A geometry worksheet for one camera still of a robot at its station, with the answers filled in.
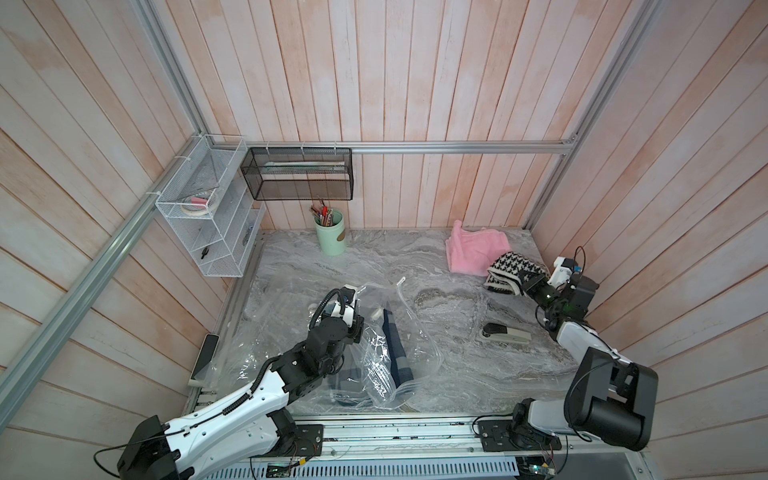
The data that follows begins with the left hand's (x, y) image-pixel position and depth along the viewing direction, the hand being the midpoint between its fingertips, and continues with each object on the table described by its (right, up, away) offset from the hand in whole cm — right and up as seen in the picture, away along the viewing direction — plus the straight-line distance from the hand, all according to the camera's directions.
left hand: (354, 305), depth 77 cm
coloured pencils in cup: (-11, +27, +21) cm, 36 cm away
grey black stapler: (+44, -10, +13) cm, 47 cm away
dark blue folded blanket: (+12, -16, +3) cm, 21 cm away
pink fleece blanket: (+41, +15, +30) cm, 53 cm away
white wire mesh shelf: (-35, +17, +1) cm, 39 cm away
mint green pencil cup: (-11, +19, +30) cm, 37 cm away
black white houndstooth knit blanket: (+45, +8, +12) cm, 47 cm away
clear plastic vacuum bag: (+3, -16, -9) cm, 19 cm away
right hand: (+49, +9, +11) cm, 51 cm away
